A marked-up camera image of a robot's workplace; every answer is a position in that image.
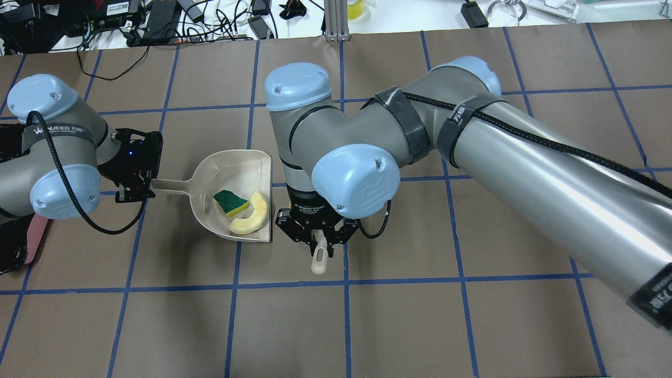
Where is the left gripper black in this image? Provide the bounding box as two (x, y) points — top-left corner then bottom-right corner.
(99, 128), (163, 203)

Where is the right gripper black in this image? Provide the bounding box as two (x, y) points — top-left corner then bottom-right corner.
(276, 186), (359, 247)

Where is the beige hand brush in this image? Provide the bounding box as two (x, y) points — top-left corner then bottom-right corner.
(310, 230), (329, 275)

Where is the yellow green sponge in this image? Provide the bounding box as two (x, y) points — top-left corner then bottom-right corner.
(212, 190), (249, 218)

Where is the beige dustpan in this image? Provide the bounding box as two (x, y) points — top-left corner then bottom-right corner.
(151, 149), (272, 243)

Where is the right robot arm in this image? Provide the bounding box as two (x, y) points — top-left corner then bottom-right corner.
(265, 57), (671, 332)

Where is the yellow tape roll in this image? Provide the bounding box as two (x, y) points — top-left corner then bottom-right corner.
(346, 0), (365, 20)

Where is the black power adapter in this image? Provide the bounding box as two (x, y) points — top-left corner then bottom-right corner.
(460, 1), (489, 29)

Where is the aluminium frame post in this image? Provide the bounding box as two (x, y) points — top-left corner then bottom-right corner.
(324, 0), (351, 41)

